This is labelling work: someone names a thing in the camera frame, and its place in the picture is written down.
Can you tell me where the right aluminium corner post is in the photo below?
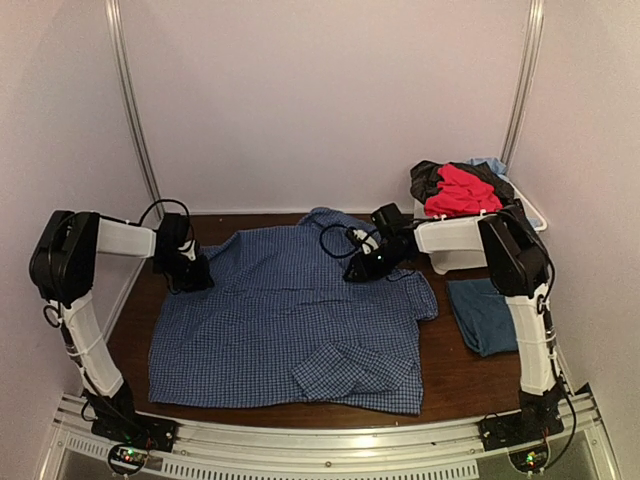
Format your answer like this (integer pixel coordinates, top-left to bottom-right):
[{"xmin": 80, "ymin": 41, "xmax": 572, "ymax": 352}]
[{"xmin": 501, "ymin": 0, "xmax": 545, "ymax": 167}]

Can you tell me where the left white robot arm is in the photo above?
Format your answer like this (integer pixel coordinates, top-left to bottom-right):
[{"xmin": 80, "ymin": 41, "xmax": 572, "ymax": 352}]
[{"xmin": 29, "ymin": 210, "xmax": 214, "ymax": 399}]

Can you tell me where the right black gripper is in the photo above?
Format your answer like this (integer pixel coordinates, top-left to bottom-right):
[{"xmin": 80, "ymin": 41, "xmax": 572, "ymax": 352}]
[{"xmin": 345, "ymin": 243, "xmax": 409, "ymax": 284}]

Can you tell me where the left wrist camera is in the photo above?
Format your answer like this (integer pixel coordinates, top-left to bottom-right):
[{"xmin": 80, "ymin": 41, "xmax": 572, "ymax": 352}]
[{"xmin": 178, "ymin": 239, "xmax": 200, "ymax": 262}]

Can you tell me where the white plastic laundry bin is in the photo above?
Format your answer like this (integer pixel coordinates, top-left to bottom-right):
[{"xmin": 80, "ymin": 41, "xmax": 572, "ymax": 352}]
[{"xmin": 412, "ymin": 189, "xmax": 547, "ymax": 275}]

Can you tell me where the black garment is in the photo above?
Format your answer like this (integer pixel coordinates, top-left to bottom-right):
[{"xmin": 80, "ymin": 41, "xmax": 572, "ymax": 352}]
[{"xmin": 410, "ymin": 160, "xmax": 516, "ymax": 206}]

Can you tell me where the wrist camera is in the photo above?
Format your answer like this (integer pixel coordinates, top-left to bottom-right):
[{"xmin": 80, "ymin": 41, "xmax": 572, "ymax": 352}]
[
  {"xmin": 345, "ymin": 227, "xmax": 379, "ymax": 255},
  {"xmin": 178, "ymin": 239, "xmax": 200, "ymax": 262}
]

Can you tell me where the front aluminium rail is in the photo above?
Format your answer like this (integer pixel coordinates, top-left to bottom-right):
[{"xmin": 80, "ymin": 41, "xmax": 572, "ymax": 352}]
[{"xmin": 49, "ymin": 384, "xmax": 606, "ymax": 480}]

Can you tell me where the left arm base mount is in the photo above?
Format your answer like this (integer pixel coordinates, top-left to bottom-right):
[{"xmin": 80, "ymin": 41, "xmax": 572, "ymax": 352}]
[{"xmin": 83, "ymin": 384, "xmax": 177, "ymax": 452}]

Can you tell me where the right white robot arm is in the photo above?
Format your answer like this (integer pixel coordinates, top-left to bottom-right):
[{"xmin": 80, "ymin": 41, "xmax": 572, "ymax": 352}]
[{"xmin": 343, "ymin": 200, "xmax": 562, "ymax": 402}]

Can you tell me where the blue checkered shirt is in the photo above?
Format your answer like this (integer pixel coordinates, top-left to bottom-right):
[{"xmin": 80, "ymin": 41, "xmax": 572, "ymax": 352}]
[{"xmin": 149, "ymin": 207, "xmax": 438, "ymax": 415}]

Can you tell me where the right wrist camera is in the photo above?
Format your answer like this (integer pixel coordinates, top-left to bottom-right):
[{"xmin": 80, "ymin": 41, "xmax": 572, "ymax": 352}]
[{"xmin": 345, "ymin": 227, "xmax": 379, "ymax": 255}]

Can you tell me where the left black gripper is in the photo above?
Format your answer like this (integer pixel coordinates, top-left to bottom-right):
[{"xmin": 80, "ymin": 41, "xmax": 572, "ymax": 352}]
[{"xmin": 152, "ymin": 252, "xmax": 214, "ymax": 293}]

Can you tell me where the right black camera cable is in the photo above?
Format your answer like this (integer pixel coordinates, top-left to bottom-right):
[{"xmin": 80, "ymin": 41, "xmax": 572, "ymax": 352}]
[{"xmin": 318, "ymin": 223, "xmax": 361, "ymax": 260}]

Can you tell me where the black camera cable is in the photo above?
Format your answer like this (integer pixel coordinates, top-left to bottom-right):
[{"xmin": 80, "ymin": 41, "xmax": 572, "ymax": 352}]
[
  {"xmin": 318, "ymin": 223, "xmax": 361, "ymax": 260},
  {"xmin": 136, "ymin": 198, "xmax": 192, "ymax": 231}
]

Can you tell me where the left aluminium corner post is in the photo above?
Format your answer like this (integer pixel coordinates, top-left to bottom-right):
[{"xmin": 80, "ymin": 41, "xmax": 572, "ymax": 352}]
[{"xmin": 104, "ymin": 0, "xmax": 161, "ymax": 201}]

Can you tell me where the light blue garment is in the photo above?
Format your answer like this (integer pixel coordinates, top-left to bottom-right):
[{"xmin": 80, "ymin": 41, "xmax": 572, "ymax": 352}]
[{"xmin": 467, "ymin": 157, "xmax": 507, "ymax": 178}]

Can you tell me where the left black camera cable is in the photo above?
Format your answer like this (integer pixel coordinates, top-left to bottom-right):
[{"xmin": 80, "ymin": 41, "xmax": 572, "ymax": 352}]
[{"xmin": 136, "ymin": 198, "xmax": 192, "ymax": 231}]

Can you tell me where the red garment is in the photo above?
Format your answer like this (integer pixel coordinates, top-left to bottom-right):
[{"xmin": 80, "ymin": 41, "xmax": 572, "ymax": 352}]
[{"xmin": 424, "ymin": 164, "xmax": 503, "ymax": 217}]

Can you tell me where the aluminium corner post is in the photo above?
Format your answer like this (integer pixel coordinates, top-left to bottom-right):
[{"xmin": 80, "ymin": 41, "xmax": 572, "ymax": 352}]
[
  {"xmin": 104, "ymin": 0, "xmax": 161, "ymax": 201},
  {"xmin": 501, "ymin": 0, "xmax": 545, "ymax": 167}
]

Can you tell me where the blue polo shirt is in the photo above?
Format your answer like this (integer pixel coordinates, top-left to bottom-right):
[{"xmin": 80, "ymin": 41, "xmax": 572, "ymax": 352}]
[{"xmin": 446, "ymin": 278, "xmax": 518, "ymax": 357}]

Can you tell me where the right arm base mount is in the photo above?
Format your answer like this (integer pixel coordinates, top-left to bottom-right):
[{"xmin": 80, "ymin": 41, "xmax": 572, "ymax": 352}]
[{"xmin": 478, "ymin": 388, "xmax": 564, "ymax": 451}]

